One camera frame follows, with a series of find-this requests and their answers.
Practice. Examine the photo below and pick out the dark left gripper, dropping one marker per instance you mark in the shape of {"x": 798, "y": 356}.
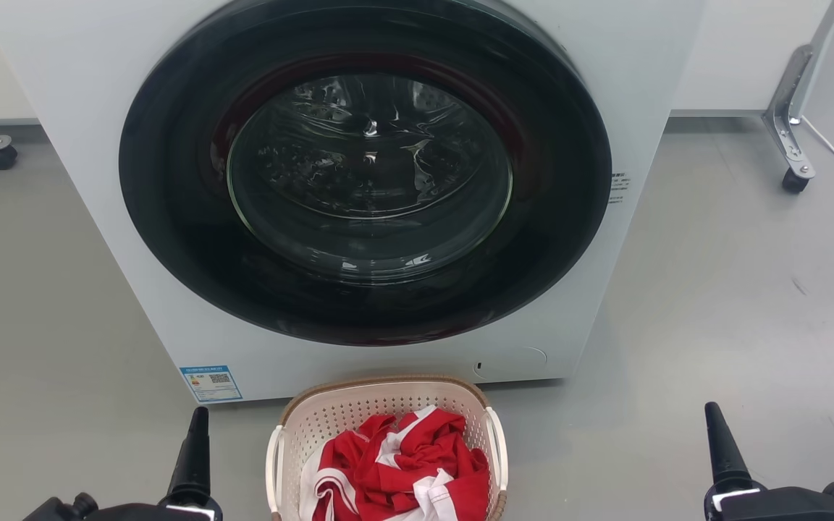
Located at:
{"x": 127, "y": 514}

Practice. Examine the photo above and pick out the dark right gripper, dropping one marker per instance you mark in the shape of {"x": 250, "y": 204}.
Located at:
{"x": 793, "y": 506}

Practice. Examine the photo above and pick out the cream perforated laundry basket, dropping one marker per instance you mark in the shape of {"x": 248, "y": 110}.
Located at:
{"x": 359, "y": 409}

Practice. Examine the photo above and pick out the blue energy label sticker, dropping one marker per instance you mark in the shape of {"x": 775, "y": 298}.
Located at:
{"x": 211, "y": 383}

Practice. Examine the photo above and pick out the red and white clothing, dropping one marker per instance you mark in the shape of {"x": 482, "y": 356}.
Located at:
{"x": 388, "y": 470}

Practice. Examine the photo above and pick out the round black washer door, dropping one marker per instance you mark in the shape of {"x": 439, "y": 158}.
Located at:
{"x": 171, "y": 217}

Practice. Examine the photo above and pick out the small black text sticker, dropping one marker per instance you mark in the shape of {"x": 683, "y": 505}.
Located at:
{"x": 619, "y": 188}

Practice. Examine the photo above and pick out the white front-load washing machine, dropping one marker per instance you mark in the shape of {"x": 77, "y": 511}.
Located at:
{"x": 62, "y": 87}

